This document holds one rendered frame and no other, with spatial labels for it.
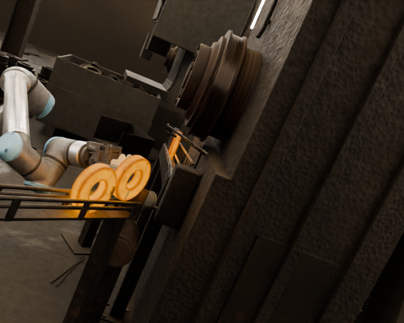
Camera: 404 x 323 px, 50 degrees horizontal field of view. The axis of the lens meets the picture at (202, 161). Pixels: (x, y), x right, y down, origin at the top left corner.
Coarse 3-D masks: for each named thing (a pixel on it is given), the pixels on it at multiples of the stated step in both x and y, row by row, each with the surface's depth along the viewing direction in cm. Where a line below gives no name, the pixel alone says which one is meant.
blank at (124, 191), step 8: (128, 160) 136; (136, 160) 137; (144, 160) 140; (120, 168) 135; (128, 168) 135; (136, 168) 138; (144, 168) 142; (120, 176) 134; (128, 176) 137; (136, 176) 145; (144, 176) 145; (120, 184) 135; (128, 184) 144; (136, 184) 144; (144, 184) 147; (120, 192) 138; (128, 192) 141; (136, 192) 145
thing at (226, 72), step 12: (228, 36) 172; (228, 48) 164; (240, 48) 168; (228, 60) 163; (216, 72) 164; (228, 72) 162; (216, 84) 162; (228, 84) 163; (216, 96) 163; (204, 108) 164; (216, 108) 165; (204, 120) 169; (192, 132) 178; (204, 132) 175
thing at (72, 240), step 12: (108, 120) 242; (120, 120) 246; (96, 132) 240; (108, 132) 245; (120, 132) 249; (132, 132) 249; (120, 144) 221; (132, 144) 226; (144, 144) 230; (144, 156) 233; (84, 228) 244; (96, 228) 244; (72, 240) 246; (84, 240) 243; (72, 252) 235; (84, 252) 239
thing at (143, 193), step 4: (144, 188) 149; (140, 192) 149; (144, 192) 149; (148, 192) 148; (136, 196) 150; (140, 196) 149; (144, 196) 148; (128, 200) 151; (132, 200) 150; (136, 200) 150; (140, 200) 149; (144, 200) 148; (140, 208) 149; (136, 212) 149; (136, 216) 149
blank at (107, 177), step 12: (96, 168) 125; (108, 168) 128; (84, 180) 122; (96, 180) 125; (108, 180) 130; (72, 192) 123; (84, 192) 123; (96, 192) 132; (108, 192) 133; (72, 204) 126; (96, 204) 131
